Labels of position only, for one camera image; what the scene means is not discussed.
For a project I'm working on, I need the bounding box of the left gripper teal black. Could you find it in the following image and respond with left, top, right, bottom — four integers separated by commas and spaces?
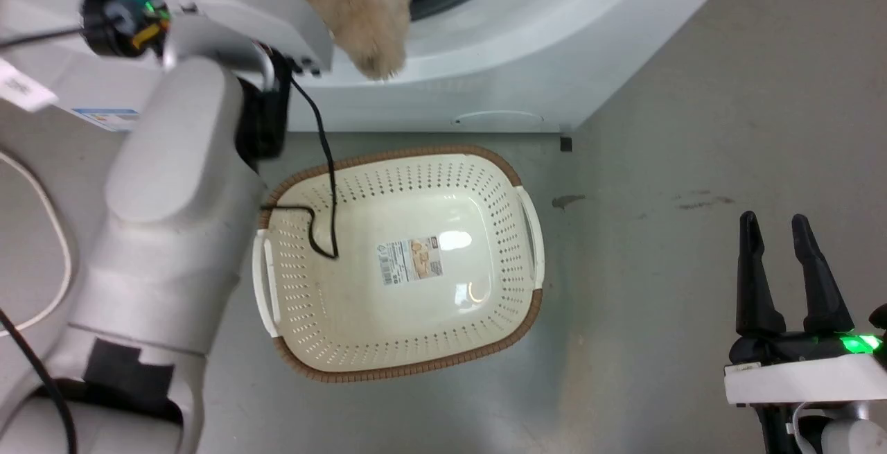
81, 0, 283, 59

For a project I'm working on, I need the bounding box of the printed basket label sticker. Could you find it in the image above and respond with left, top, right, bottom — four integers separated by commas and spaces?
378, 236, 444, 286

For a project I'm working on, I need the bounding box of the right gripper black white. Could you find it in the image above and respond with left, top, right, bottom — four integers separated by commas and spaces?
723, 211, 887, 408

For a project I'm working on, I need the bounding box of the cream perforated laundry basket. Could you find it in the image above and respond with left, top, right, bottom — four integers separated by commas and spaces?
252, 146, 546, 383

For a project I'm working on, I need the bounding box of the thin black tagged cable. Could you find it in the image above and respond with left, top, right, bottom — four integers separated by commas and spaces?
0, 24, 85, 50

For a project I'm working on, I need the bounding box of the white cable tag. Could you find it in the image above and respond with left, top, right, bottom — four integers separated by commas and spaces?
0, 58, 59, 113

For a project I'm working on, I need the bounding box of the blue white energy sticker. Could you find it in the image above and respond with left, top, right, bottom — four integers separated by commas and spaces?
71, 107, 141, 133

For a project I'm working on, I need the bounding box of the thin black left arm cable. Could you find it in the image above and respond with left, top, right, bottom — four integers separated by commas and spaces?
258, 76, 340, 260

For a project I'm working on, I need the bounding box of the white front-load washing machine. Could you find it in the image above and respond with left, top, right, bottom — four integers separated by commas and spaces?
0, 0, 753, 134

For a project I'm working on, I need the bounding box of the beige plush toy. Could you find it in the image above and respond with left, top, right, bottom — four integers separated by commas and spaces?
283, 0, 412, 81

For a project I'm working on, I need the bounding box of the thick black cable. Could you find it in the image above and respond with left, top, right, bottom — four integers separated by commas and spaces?
0, 307, 77, 454

